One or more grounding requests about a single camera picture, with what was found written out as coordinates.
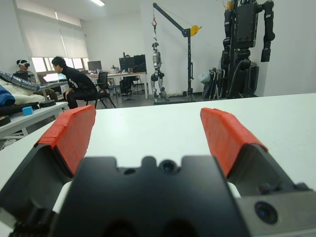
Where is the silver humanoid robot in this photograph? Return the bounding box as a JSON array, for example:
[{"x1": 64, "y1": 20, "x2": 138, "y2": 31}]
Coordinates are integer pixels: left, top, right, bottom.
[{"x1": 150, "y1": 42, "x2": 171, "y2": 103}]

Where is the pale green plastic bag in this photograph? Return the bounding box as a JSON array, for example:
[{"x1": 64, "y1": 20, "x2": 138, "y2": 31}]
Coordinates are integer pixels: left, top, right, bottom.
[{"x1": 198, "y1": 71, "x2": 211, "y2": 84}]

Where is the wooden top desk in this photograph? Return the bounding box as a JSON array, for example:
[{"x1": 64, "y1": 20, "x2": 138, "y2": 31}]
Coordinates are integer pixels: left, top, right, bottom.
[{"x1": 83, "y1": 71, "x2": 149, "y2": 99}]

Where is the silver quilted pad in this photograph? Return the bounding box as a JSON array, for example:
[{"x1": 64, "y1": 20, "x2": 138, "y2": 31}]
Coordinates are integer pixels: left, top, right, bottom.
[{"x1": 0, "y1": 71, "x2": 41, "y2": 91}]

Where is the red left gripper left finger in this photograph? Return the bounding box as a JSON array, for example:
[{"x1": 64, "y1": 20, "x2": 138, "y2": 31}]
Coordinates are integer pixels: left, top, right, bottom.
[{"x1": 0, "y1": 104, "x2": 97, "y2": 224}]

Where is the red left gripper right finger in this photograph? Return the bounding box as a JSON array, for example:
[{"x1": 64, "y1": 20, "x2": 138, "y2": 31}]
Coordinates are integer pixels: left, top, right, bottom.
[{"x1": 199, "y1": 107, "x2": 312, "y2": 198}]

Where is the black computer monitor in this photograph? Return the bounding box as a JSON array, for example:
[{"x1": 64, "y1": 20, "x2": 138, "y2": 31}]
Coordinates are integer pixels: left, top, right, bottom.
[
  {"x1": 87, "y1": 60, "x2": 102, "y2": 72},
  {"x1": 118, "y1": 56, "x2": 136, "y2": 74}
]

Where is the large black humanoid robot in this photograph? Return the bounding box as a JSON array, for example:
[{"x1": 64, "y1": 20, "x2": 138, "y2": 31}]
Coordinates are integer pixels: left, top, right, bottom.
[{"x1": 220, "y1": 0, "x2": 276, "y2": 99}]

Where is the black gantry crane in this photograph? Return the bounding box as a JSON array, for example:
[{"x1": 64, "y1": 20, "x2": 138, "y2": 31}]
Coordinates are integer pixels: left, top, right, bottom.
[{"x1": 152, "y1": 2, "x2": 202, "y2": 102}]

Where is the black cloth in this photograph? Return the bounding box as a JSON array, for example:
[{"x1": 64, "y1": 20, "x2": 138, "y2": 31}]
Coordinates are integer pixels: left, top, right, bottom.
[{"x1": 0, "y1": 102, "x2": 40, "y2": 117}]

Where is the person in black clothes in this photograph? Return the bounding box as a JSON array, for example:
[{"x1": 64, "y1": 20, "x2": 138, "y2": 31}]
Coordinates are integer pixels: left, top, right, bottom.
[{"x1": 51, "y1": 56, "x2": 98, "y2": 110}]

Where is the seated person behind desk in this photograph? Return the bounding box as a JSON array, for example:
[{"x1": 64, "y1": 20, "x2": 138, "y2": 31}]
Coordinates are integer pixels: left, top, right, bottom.
[{"x1": 119, "y1": 54, "x2": 139, "y2": 101}]

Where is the cream padded cushion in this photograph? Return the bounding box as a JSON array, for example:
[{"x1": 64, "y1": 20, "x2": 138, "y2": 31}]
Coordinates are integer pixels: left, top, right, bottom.
[{"x1": 0, "y1": 80, "x2": 47, "y2": 109}]

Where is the white side table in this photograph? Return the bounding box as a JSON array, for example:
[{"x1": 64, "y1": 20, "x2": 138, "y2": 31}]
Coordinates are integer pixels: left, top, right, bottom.
[{"x1": 0, "y1": 101, "x2": 70, "y2": 150}]

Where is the black office chair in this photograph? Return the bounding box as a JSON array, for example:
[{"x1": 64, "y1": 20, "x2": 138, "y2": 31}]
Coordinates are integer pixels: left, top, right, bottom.
[{"x1": 94, "y1": 71, "x2": 117, "y2": 109}]

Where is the stack of folded chairs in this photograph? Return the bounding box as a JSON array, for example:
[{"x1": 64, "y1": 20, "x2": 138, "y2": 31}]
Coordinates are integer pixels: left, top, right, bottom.
[{"x1": 201, "y1": 68, "x2": 227, "y2": 100}]

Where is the person wearing VR headset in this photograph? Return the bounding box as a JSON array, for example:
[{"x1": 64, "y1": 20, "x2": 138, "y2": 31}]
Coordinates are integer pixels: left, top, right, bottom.
[{"x1": 13, "y1": 59, "x2": 59, "y2": 102}]

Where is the white roller blind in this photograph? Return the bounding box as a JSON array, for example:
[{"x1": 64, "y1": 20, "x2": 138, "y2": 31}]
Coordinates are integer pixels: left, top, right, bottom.
[{"x1": 17, "y1": 12, "x2": 89, "y2": 59}]

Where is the blue jacket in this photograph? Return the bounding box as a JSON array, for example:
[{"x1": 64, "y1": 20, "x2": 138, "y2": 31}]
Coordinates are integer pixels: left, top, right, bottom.
[{"x1": 0, "y1": 83, "x2": 16, "y2": 107}]

